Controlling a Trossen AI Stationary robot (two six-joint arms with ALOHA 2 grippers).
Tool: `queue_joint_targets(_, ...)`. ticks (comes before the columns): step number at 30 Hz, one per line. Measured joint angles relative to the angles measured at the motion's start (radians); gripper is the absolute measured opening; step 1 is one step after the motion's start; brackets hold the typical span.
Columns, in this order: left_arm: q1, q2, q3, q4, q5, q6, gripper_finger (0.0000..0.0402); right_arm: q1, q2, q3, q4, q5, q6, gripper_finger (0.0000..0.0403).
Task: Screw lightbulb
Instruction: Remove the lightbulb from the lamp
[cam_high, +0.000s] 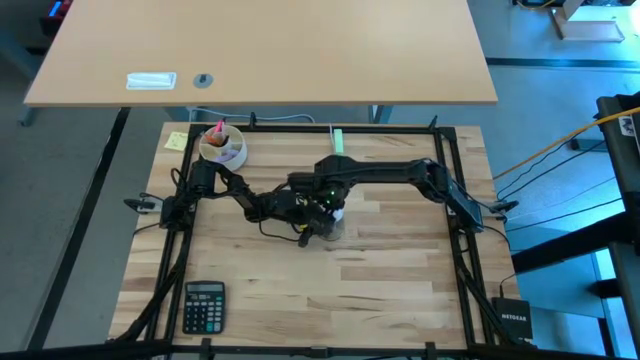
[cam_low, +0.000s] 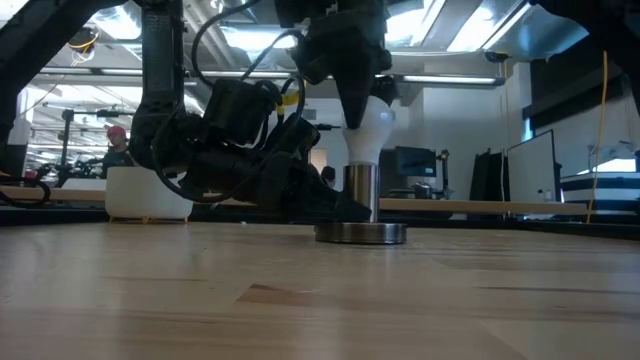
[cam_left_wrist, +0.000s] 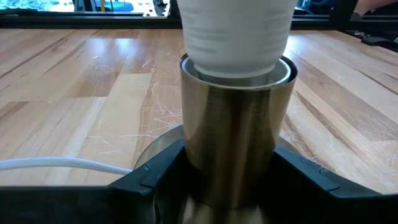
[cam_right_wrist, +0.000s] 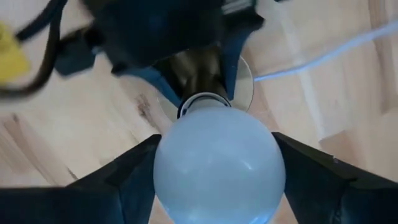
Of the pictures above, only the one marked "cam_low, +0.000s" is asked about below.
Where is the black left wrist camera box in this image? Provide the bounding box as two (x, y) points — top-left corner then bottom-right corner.
(203, 78), (282, 146)

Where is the long ceiling light bar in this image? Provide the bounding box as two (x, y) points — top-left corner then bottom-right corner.
(39, 67), (504, 86)

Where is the long wooden workbench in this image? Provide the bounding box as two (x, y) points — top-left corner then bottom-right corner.
(0, 185), (589, 216)

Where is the person with red cap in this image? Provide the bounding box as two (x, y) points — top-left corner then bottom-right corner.
(102, 124), (135, 179)

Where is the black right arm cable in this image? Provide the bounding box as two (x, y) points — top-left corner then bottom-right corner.
(189, 0), (311, 89)

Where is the white ribbed bowl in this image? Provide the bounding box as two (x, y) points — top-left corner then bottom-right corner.
(104, 166), (195, 221)

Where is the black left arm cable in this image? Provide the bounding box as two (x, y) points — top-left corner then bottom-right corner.
(149, 74), (307, 204)

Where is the black tripod stand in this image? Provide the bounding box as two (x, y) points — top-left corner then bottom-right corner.
(54, 109), (76, 189)

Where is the white board on stand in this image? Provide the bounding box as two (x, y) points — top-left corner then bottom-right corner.
(507, 129), (561, 204)

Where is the black computer monitor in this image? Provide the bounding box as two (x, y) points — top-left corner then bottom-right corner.
(394, 146), (437, 178)

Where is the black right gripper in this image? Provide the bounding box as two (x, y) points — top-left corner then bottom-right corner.
(274, 0), (401, 130)

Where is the black white striped table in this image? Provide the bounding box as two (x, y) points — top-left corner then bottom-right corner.
(559, 172), (640, 214)

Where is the white lightbulb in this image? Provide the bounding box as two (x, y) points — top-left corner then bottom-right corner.
(342, 94), (396, 166)

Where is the brushed metal lamp socket base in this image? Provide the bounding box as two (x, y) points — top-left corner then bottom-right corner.
(314, 163), (409, 246)

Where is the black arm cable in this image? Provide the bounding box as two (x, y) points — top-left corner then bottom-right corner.
(149, 74), (307, 204)
(189, 0), (311, 89)

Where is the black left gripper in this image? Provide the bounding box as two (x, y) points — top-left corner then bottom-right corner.
(167, 115), (374, 224)

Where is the thick black floor cable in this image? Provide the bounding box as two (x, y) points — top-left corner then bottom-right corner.
(0, 174), (51, 207)

